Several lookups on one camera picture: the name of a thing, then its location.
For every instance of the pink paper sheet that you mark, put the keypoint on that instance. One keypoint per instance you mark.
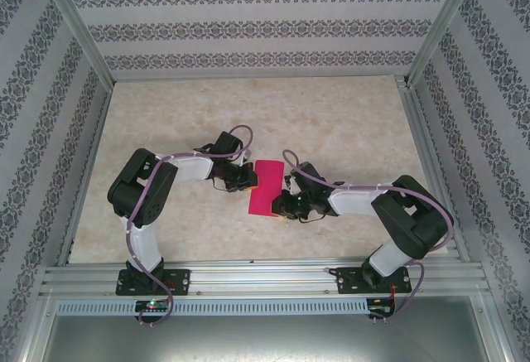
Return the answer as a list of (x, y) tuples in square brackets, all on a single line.
[(265, 184)]

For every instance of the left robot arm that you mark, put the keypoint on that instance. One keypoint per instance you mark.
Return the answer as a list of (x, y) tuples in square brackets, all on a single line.
[(190, 169)]

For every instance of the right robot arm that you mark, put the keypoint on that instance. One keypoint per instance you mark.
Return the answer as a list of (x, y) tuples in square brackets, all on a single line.
[(356, 204)]

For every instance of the grey metal sheet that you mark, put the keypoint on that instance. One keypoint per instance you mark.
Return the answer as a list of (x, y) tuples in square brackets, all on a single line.
[(265, 341)]

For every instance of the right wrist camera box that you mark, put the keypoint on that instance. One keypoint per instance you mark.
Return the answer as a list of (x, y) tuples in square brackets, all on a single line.
[(292, 184)]

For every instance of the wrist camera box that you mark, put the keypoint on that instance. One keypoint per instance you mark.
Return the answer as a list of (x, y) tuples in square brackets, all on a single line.
[(247, 158), (292, 184)]

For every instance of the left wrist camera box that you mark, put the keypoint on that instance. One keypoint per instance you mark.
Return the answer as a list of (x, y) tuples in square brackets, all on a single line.
[(247, 158)]

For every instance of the aluminium mounting rail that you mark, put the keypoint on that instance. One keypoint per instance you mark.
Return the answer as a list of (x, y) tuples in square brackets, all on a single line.
[(265, 279)]

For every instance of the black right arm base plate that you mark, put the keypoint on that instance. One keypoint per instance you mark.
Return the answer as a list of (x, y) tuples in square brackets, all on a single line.
[(348, 281)]

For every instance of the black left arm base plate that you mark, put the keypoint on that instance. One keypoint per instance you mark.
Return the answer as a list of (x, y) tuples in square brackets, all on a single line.
[(180, 281)]

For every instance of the aluminium side rail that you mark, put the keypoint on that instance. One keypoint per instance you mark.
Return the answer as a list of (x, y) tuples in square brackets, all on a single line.
[(424, 151), (86, 171)]

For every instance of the aluminium frame post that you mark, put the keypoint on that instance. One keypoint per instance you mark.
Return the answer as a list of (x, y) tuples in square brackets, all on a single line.
[(80, 26), (443, 26)]

